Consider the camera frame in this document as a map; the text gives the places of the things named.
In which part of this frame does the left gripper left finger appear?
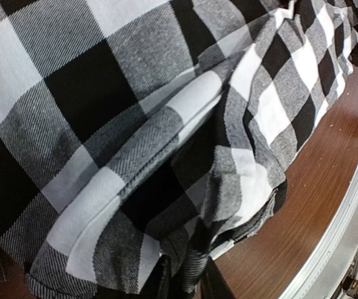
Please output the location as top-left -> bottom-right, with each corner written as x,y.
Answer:
158,255 -> 172,299

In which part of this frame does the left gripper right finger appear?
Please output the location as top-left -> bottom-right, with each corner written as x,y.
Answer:
200,258 -> 235,299

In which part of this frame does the black white checkered shirt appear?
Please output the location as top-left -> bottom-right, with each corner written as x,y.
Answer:
0,1 -> 358,298

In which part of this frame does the front aluminium rail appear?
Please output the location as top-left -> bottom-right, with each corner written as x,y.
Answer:
278,102 -> 358,299

